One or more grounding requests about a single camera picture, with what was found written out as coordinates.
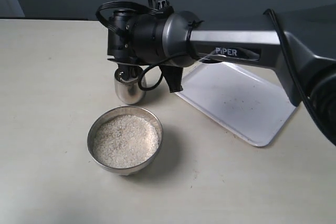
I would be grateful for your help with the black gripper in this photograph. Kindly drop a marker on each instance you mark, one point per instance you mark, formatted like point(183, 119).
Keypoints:
point(172, 75)

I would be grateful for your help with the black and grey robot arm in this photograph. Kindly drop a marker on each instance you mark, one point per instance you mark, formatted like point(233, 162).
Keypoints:
point(298, 46)

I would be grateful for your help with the steel bowl of rice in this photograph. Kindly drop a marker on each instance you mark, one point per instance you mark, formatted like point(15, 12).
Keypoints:
point(125, 139)

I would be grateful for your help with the small steel cup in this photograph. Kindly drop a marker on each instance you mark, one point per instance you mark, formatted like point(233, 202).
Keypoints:
point(128, 91)

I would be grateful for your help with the white plastic tray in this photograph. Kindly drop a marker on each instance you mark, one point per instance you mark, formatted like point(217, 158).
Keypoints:
point(249, 106)

